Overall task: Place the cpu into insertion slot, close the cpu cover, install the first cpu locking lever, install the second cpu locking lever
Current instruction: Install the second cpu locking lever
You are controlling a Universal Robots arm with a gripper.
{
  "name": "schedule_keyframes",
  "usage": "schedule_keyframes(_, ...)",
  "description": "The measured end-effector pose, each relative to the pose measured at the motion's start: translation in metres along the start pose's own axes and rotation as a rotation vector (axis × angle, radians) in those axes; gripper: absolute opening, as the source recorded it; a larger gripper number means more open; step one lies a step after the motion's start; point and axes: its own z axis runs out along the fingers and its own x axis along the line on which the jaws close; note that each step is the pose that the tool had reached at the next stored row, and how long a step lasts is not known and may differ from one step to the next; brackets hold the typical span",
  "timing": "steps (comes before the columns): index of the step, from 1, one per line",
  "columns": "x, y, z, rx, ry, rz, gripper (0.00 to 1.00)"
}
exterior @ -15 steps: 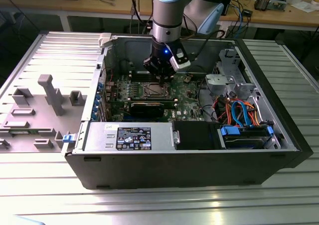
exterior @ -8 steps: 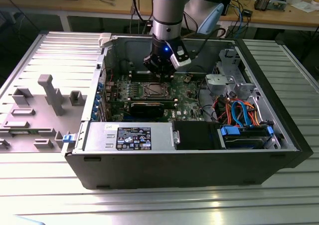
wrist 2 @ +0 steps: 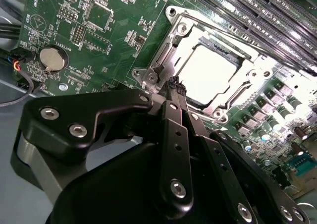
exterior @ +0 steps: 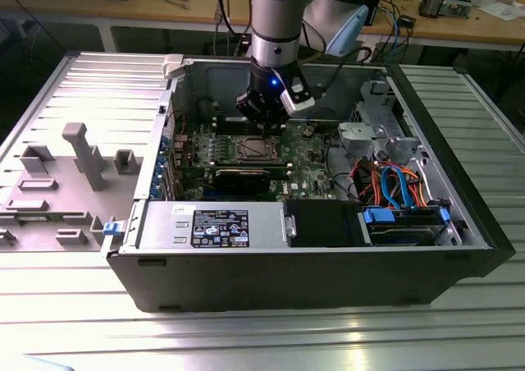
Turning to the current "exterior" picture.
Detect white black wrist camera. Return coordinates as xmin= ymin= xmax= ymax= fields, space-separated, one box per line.
xmin=280 ymin=69 xmax=317 ymax=117

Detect wooden desk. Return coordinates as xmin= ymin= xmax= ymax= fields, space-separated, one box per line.
xmin=0 ymin=0 xmax=525 ymax=54

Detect thin black wire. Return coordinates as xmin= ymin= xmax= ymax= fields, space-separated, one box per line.
xmin=324 ymin=131 xmax=354 ymax=195

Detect grey case latch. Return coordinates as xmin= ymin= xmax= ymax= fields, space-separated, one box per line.
xmin=162 ymin=53 xmax=185 ymax=80

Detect white paper sheet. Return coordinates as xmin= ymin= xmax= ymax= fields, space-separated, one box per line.
xmin=477 ymin=0 xmax=525 ymax=21

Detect grey metal device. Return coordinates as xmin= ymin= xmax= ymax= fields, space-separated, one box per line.
xmin=441 ymin=0 xmax=473 ymax=19

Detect black RAM slot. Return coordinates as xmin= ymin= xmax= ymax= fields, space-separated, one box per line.
xmin=213 ymin=115 xmax=285 ymax=123
xmin=180 ymin=161 xmax=292 ymax=171
xmin=213 ymin=129 xmax=285 ymax=137
xmin=213 ymin=125 xmax=285 ymax=132
xmin=180 ymin=167 xmax=292 ymax=180
xmin=213 ymin=120 xmax=285 ymax=127

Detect hanging cable with plug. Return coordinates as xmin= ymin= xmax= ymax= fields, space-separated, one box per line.
xmin=212 ymin=0 xmax=239 ymax=56

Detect silver CPU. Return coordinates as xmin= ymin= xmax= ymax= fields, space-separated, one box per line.
xmin=245 ymin=140 xmax=270 ymax=157

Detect grey power supply unit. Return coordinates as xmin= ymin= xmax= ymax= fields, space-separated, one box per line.
xmin=139 ymin=200 xmax=288 ymax=251

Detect red data cable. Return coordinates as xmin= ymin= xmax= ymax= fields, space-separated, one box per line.
xmin=348 ymin=159 xmax=372 ymax=184

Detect orange power wires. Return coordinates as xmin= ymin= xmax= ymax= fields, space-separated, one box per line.
xmin=367 ymin=163 xmax=431 ymax=208

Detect blue flat data cable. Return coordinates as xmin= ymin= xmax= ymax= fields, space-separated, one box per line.
xmin=380 ymin=166 xmax=416 ymax=213

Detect metal socket cover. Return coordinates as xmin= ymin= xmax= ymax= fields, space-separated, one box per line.
xmin=234 ymin=135 xmax=282 ymax=162

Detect silver metal drive cage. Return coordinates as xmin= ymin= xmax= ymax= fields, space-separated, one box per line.
xmin=338 ymin=79 xmax=430 ymax=171

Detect grey parts rack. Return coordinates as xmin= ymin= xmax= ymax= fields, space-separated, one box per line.
xmin=0 ymin=122 xmax=144 ymax=253

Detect green motherboard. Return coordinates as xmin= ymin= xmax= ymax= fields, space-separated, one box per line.
xmin=170 ymin=118 xmax=342 ymax=202

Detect blue desk cable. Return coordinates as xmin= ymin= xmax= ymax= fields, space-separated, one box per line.
xmin=385 ymin=7 xmax=404 ymax=58

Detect CPU socket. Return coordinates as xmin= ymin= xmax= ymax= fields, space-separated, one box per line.
xmin=231 ymin=134 xmax=285 ymax=163

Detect black open PC case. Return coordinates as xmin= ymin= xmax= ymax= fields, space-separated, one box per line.
xmin=100 ymin=53 xmax=516 ymax=314

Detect hard disk in blue carrier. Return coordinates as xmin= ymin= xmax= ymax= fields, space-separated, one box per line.
xmin=358 ymin=206 xmax=452 ymax=247

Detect black graphics card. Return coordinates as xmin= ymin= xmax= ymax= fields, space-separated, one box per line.
xmin=213 ymin=166 xmax=272 ymax=195

